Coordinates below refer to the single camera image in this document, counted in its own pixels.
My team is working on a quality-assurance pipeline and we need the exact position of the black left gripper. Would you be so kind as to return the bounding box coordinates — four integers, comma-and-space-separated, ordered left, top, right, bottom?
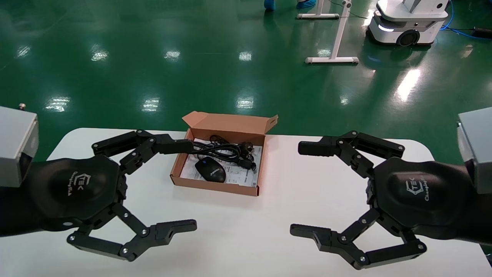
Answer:
25, 130, 198, 262

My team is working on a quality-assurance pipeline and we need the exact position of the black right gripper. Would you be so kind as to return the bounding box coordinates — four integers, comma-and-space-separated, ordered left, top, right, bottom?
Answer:
290, 131, 478, 270

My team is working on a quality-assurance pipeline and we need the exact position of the black power cable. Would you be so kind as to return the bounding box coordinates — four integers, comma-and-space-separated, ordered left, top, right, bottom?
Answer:
191, 135, 257, 172

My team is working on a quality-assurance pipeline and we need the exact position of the white wheeled mobile robot base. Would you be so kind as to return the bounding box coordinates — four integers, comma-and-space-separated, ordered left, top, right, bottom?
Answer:
366, 0, 450, 47

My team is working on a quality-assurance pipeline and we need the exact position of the brown cardboard box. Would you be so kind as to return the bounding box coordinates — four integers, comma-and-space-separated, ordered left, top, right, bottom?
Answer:
170, 111, 278, 197

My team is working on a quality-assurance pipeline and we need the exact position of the white printed paper sheet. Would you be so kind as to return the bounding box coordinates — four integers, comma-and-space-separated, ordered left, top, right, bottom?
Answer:
180, 138, 263, 188

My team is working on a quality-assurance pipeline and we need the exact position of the white T-shaped table leg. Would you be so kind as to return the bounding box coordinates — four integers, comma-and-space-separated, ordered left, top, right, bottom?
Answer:
306, 0, 360, 64
297, 0, 341, 20

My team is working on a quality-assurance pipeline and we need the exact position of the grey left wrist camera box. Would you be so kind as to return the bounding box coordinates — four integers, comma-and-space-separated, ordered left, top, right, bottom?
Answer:
0, 103, 39, 188

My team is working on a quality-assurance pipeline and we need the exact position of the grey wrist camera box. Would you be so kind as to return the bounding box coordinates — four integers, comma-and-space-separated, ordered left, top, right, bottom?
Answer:
457, 108, 492, 195
0, 103, 39, 188

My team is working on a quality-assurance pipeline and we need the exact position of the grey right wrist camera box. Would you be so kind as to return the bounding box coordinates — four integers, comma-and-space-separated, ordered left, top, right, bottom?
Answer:
457, 108, 492, 195

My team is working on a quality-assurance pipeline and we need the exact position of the blue floor cable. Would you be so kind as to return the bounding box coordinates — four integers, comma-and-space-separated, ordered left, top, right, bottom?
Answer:
440, 0, 492, 39

